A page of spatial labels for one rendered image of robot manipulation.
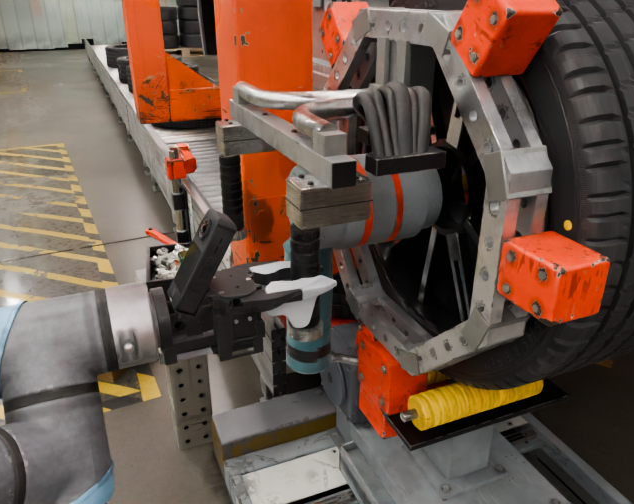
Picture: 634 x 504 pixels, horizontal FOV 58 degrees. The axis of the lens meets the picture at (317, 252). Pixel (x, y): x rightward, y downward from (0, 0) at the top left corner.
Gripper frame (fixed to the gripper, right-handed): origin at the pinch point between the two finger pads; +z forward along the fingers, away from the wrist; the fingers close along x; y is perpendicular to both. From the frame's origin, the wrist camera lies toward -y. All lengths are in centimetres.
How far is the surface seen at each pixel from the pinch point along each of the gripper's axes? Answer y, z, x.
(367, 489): 66, 21, -22
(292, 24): -25, 17, -54
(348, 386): 49, 22, -35
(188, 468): 83, -12, -60
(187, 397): 66, -9, -67
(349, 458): 66, 21, -32
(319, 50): -12, 61, -143
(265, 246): 20, 10, -54
